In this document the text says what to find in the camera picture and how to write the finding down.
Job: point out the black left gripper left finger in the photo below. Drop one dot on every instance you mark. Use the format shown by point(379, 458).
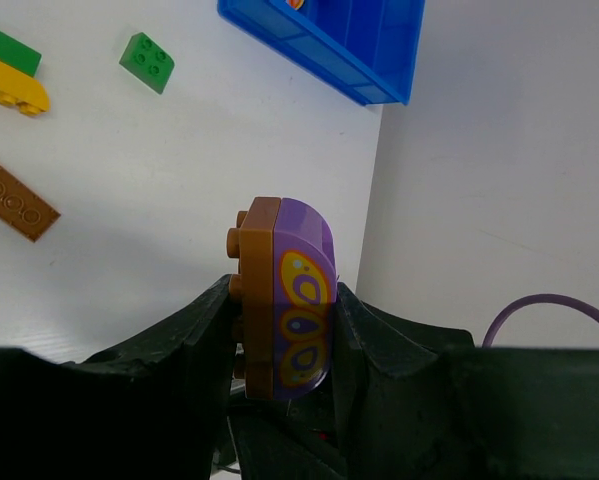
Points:
point(150, 407)

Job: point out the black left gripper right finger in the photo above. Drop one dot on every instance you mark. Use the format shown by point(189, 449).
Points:
point(415, 401)

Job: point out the brown purple butterfly lego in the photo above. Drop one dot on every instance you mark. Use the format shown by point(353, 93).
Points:
point(286, 286)

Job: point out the yellow butterfly lego brick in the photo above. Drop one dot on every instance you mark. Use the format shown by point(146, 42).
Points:
point(295, 4)

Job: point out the brown flat lego plate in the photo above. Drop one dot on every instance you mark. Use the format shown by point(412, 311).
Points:
point(24, 210)

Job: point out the small green lego brick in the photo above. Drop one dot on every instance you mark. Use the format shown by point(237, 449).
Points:
point(148, 62)

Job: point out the yellow long lego brick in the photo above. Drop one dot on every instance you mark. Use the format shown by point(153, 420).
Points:
point(21, 91)

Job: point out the blue plastic sorting bin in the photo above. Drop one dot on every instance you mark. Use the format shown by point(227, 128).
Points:
point(365, 49)

